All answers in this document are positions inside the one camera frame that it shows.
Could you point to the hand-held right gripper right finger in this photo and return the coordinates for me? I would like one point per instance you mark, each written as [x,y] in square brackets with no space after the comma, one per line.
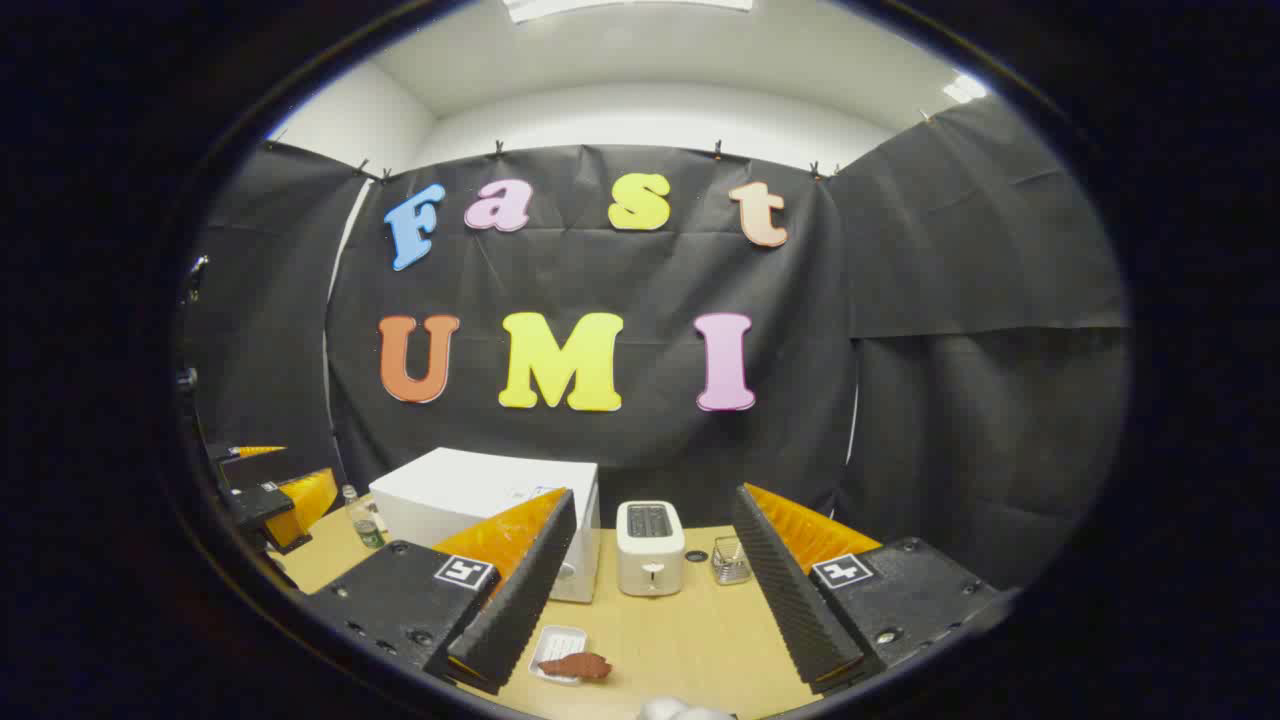
[790,590]

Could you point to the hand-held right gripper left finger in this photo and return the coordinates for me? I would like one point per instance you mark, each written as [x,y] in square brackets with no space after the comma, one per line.
[525,590]

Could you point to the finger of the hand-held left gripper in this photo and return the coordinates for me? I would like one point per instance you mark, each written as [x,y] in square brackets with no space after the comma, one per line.
[250,468]
[300,505]

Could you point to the reddish brown meat piece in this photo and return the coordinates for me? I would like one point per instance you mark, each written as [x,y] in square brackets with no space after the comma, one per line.
[578,666]

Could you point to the white microwave oven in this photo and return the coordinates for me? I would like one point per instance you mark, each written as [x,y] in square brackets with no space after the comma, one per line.
[460,485]

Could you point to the small white rectangular tray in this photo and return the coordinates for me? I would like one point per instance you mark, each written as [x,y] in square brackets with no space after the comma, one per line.
[560,640]

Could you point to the clear green label water bottle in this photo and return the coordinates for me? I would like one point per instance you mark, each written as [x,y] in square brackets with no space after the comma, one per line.
[366,527]

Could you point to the white toaster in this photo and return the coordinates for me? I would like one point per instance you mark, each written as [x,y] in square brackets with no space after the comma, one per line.
[650,550]

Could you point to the black backdrop cloth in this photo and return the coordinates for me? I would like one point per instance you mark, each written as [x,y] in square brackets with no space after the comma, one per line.
[600,270]

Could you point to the small ceiling light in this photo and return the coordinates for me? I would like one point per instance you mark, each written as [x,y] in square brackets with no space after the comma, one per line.
[965,88]

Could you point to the long ceiling light panel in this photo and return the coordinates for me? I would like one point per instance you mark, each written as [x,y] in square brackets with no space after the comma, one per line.
[620,6]

